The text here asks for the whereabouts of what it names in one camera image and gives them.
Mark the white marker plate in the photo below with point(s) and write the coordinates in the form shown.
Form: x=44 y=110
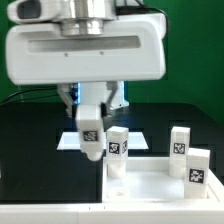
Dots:
x=70 y=141

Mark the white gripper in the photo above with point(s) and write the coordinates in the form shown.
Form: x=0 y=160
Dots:
x=67 y=41

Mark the white square tabletop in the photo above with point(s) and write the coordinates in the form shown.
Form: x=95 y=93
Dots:
x=146 y=181

